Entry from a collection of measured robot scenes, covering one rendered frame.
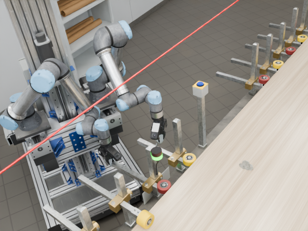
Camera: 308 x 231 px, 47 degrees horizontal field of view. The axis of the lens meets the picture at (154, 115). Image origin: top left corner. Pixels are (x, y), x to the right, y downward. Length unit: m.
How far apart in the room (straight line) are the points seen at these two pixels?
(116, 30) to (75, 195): 1.52
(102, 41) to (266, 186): 1.19
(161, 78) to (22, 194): 2.18
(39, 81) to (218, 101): 2.54
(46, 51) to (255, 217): 1.54
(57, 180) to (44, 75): 1.47
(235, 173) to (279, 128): 0.49
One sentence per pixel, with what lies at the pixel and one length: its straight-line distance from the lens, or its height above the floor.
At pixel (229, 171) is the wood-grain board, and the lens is 2.09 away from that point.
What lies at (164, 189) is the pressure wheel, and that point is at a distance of 2.01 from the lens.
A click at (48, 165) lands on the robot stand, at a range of 2.53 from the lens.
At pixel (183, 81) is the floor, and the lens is 4.46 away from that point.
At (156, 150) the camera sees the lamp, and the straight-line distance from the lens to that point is 1.93.
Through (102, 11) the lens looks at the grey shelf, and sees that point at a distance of 5.06.
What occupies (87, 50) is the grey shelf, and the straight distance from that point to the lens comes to 5.28.
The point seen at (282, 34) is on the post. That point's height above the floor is 1.01.
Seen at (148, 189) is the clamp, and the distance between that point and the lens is 2.09.
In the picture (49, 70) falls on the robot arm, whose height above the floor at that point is 1.53.
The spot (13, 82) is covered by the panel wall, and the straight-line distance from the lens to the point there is 4.59.
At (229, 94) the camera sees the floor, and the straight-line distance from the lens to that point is 4.22.
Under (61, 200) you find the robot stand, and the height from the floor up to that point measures 0.21.
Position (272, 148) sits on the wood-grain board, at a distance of 2.25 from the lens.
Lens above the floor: 2.44
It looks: 38 degrees down
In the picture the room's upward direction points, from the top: 8 degrees counter-clockwise
